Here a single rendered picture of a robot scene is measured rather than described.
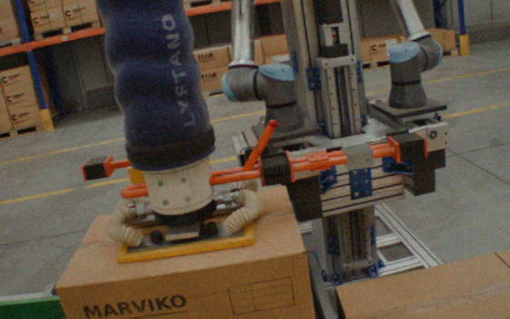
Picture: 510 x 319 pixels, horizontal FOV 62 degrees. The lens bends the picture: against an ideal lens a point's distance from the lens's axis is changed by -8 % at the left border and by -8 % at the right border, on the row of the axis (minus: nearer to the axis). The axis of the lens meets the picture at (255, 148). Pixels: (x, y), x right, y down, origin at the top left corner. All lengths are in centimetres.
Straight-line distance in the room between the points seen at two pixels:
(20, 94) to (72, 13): 176
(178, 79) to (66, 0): 753
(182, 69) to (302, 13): 85
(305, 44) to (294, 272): 99
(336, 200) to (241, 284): 78
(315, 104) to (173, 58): 93
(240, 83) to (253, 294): 83
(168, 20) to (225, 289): 62
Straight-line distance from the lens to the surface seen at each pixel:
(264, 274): 107
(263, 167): 112
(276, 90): 160
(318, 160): 115
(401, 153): 120
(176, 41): 104
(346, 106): 182
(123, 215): 122
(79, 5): 845
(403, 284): 160
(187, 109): 106
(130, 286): 111
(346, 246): 200
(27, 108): 889
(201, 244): 111
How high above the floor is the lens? 149
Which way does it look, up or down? 18 degrees down
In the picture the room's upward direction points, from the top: 9 degrees counter-clockwise
